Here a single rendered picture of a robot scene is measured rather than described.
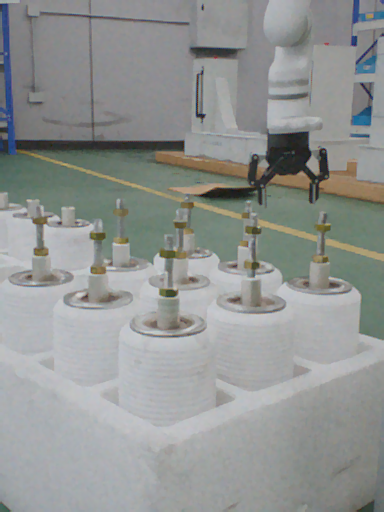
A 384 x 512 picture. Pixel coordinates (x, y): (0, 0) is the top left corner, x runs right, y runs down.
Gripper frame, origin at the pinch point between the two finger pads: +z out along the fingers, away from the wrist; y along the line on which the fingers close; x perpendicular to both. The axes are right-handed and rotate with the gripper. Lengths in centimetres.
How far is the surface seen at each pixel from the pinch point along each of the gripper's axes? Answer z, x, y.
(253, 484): 8, 69, 18
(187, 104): 65, -650, -26
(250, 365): 0, 62, 17
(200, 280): -5, 47, 21
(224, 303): -6, 57, 19
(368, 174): 51, -220, -88
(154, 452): -1, 75, 27
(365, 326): 31.3, -8.1, -18.2
